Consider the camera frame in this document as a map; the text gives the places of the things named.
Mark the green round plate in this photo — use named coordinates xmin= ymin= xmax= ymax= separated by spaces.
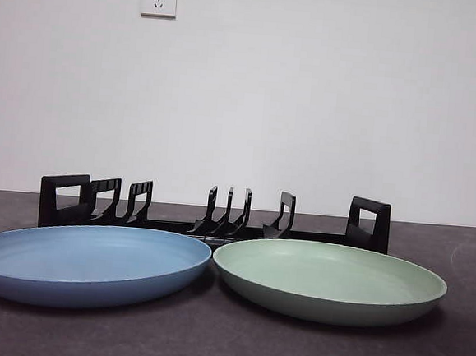
xmin=207 ymin=231 xmax=451 ymax=335

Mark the blue round plate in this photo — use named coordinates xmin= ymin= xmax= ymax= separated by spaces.
xmin=0 ymin=216 xmax=215 ymax=321

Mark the black plate rack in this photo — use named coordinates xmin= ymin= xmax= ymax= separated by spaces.
xmin=36 ymin=170 xmax=394 ymax=257

